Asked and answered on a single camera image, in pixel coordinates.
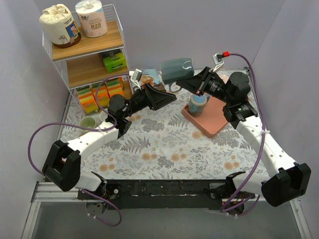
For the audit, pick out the beige toilet paper roll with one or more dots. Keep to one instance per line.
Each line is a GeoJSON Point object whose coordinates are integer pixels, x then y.
{"type": "Point", "coordinates": [60, 26]}

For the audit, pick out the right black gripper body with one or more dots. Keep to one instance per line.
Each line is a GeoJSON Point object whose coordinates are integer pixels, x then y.
{"type": "Point", "coordinates": [202, 82]}

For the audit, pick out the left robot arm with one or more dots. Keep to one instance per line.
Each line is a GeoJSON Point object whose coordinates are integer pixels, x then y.
{"type": "Point", "coordinates": [63, 163]}

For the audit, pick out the patterned blue mug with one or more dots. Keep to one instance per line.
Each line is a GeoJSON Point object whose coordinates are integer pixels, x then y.
{"type": "Point", "coordinates": [197, 103]}

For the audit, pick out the floral table mat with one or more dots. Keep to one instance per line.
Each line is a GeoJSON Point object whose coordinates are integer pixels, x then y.
{"type": "Point", "coordinates": [163, 144]}

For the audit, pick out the left sponge pack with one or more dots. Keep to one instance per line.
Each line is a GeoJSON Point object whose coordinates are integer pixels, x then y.
{"type": "Point", "coordinates": [87, 100]}

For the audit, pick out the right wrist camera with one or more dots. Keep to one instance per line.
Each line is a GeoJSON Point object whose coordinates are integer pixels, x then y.
{"type": "Point", "coordinates": [218, 60]}

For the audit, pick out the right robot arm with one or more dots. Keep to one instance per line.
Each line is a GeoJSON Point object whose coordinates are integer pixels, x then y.
{"type": "Point", "coordinates": [286, 179]}

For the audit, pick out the light blue mug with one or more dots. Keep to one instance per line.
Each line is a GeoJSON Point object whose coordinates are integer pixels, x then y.
{"type": "Point", "coordinates": [103, 116]}

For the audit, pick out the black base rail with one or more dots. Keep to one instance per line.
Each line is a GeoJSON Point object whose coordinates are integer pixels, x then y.
{"type": "Point", "coordinates": [161, 194]}

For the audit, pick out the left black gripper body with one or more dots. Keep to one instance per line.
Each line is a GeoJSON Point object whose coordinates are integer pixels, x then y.
{"type": "Point", "coordinates": [150, 97]}

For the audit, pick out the pink mug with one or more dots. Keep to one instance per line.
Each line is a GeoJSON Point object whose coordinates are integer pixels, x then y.
{"type": "Point", "coordinates": [225, 78]}

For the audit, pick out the dark teal mug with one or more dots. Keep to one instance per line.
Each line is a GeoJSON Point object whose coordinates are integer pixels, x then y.
{"type": "Point", "coordinates": [175, 70]}

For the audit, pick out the middle sponge pack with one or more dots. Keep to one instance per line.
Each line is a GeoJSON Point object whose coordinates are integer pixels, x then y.
{"type": "Point", "coordinates": [102, 97]}

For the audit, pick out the white wire wooden shelf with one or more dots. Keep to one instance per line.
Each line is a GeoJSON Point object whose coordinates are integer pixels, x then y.
{"type": "Point", "coordinates": [81, 65]}

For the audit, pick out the snack bag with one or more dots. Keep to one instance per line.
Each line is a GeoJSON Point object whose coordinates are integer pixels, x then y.
{"type": "Point", "coordinates": [151, 76]}

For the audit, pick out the pink tray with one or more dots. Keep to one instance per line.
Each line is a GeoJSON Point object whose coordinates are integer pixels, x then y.
{"type": "Point", "coordinates": [217, 114]}

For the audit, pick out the green mug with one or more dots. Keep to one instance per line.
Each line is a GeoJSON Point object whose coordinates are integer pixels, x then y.
{"type": "Point", "coordinates": [88, 122]}

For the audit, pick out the green tissue box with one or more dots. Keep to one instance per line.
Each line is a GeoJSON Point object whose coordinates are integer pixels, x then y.
{"type": "Point", "coordinates": [113, 60]}

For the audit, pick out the white toilet paper roll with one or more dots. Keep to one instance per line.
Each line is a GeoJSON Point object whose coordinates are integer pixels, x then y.
{"type": "Point", "coordinates": [92, 17]}

